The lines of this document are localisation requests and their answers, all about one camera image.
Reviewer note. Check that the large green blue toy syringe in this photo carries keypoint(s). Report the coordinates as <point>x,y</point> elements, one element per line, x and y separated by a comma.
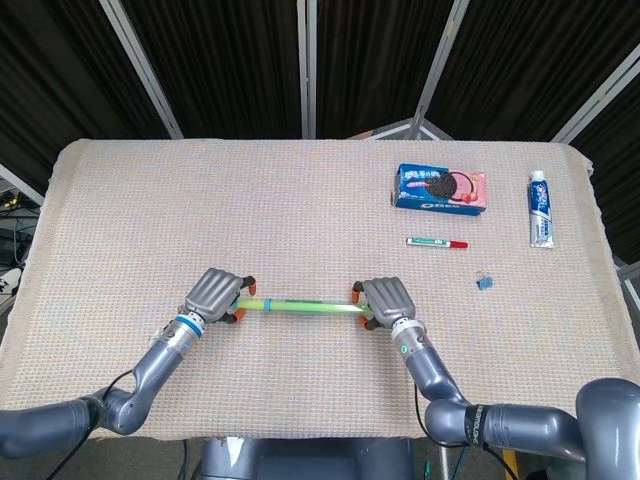
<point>300,306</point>

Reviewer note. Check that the blue pink Oreo box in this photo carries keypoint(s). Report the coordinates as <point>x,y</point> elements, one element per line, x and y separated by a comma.
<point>430,192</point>

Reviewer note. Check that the grey metal frame bar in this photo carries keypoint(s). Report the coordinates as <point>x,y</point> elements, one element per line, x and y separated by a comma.
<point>20,184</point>

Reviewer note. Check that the grey metal screen foot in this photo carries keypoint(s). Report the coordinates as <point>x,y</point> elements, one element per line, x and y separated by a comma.
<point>400,128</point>

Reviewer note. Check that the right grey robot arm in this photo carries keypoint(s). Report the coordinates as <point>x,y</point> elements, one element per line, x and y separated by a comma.
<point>440,380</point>

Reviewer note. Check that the beige woven tablecloth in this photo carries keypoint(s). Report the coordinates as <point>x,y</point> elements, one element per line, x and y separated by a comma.
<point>300,210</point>

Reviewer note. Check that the white black shoe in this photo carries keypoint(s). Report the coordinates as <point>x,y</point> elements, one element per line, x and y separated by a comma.
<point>9,282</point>

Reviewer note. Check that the white blue toothpaste tube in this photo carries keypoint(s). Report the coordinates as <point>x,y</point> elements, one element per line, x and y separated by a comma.
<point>541,210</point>

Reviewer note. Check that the grey metal screen post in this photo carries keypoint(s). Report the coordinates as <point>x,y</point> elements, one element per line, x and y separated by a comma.
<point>142,70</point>
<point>442,65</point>
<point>595,100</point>
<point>308,70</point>

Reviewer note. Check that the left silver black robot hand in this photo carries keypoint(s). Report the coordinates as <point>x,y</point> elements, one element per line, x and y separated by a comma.
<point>215,292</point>

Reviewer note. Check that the grey robot torso base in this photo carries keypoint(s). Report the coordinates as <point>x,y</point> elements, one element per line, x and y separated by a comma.
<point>300,462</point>

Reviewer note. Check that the white metal table leg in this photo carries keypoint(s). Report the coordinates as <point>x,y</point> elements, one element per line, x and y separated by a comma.
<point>444,462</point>

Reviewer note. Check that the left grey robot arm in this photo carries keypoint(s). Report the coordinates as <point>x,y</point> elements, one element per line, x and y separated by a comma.
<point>150,370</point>

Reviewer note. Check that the green marker with red cap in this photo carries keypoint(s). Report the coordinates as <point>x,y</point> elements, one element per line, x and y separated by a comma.
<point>430,242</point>

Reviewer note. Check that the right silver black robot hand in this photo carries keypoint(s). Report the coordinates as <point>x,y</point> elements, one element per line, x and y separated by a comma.
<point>390,300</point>

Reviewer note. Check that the blue binder clip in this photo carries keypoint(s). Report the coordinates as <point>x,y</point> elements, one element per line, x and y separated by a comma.
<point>484,283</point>

